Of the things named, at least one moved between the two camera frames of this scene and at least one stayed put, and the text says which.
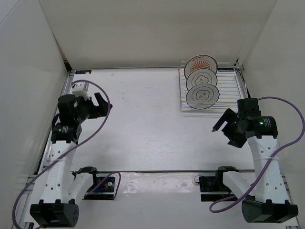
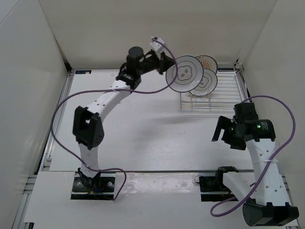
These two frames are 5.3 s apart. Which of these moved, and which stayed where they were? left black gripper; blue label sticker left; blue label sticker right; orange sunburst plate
Moved: left black gripper
Stayed: blue label sticker right; blue label sticker left; orange sunburst plate
